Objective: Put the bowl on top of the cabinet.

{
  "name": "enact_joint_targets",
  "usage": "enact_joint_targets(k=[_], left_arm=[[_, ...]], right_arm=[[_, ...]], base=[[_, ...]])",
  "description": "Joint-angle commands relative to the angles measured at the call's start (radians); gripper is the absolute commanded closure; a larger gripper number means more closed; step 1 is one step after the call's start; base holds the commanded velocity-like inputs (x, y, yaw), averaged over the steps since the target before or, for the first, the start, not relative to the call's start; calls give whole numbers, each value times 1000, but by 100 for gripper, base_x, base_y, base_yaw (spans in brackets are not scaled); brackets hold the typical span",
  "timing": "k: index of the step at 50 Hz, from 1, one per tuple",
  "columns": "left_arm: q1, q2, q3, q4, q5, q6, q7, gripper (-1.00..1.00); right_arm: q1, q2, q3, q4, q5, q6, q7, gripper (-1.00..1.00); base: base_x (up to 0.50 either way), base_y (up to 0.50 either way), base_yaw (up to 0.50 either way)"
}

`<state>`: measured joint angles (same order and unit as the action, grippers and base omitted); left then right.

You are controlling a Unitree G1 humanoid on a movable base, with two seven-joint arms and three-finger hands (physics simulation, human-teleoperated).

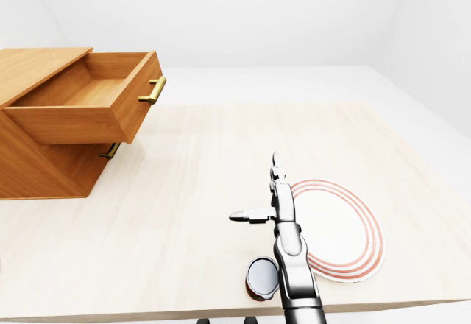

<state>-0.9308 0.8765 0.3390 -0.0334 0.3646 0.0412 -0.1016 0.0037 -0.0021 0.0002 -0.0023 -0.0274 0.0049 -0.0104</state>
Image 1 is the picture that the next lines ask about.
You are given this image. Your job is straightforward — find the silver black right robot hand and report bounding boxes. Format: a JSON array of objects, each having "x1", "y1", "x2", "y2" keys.
[{"x1": 228, "y1": 151, "x2": 297, "y2": 225}]

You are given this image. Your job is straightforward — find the long brass drawer handle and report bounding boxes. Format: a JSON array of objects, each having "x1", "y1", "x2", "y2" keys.
[{"x1": 138, "y1": 75, "x2": 168, "y2": 105}]

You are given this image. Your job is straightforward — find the closed wooden drawer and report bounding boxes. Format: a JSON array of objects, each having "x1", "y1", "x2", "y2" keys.
[{"x1": 39, "y1": 142, "x2": 123, "y2": 198}]

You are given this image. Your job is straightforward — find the wooden cabinet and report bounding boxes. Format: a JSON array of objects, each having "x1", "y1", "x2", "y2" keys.
[{"x1": 0, "y1": 46, "x2": 165, "y2": 201}]

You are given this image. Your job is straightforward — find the open wooden drawer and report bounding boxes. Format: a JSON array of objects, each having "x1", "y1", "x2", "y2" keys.
[{"x1": 2, "y1": 50, "x2": 164, "y2": 146}]

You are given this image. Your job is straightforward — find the white plate with red rings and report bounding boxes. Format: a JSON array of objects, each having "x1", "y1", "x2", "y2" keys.
[{"x1": 289, "y1": 178, "x2": 386, "y2": 284}]

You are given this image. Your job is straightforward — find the short brass drawer handle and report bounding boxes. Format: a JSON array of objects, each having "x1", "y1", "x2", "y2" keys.
[{"x1": 98, "y1": 141, "x2": 122, "y2": 161}]

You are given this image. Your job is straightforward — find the tin with silver lid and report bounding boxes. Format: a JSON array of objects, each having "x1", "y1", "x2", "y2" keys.
[{"x1": 244, "y1": 256, "x2": 280, "y2": 302}]

